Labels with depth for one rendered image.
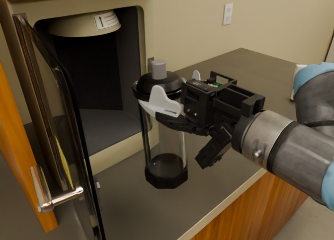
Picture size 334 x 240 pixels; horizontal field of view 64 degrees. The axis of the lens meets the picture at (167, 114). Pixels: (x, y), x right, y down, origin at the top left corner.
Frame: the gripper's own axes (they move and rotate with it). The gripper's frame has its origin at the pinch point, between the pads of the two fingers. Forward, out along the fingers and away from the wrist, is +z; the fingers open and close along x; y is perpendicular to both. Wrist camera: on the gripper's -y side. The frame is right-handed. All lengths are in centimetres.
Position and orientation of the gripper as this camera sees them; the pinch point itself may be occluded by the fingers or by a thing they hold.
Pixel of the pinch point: (162, 96)
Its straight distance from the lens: 51.8
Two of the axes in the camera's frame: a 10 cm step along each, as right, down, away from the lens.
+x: -7.5, 3.6, -5.6
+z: -6.6, -3.9, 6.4
